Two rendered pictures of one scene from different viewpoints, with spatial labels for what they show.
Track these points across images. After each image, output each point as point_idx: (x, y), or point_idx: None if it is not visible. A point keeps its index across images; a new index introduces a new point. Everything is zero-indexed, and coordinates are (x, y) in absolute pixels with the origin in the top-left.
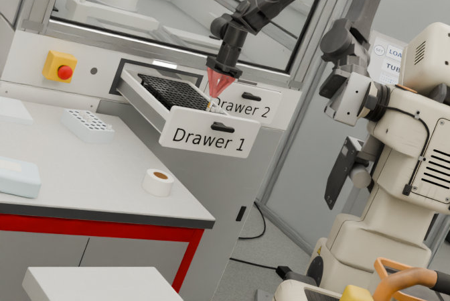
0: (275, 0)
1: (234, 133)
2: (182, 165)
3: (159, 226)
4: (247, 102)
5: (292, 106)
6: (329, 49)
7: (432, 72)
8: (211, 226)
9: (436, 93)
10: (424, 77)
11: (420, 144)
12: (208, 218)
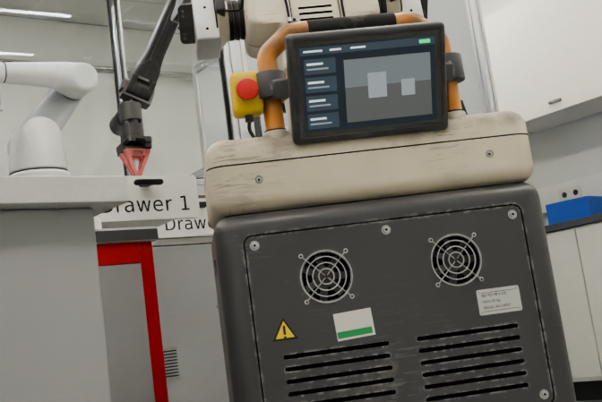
0: (147, 58)
1: (169, 192)
2: (171, 308)
3: None
4: (206, 216)
5: None
6: (176, 12)
7: None
8: (155, 235)
9: None
10: None
11: (281, 9)
12: (147, 226)
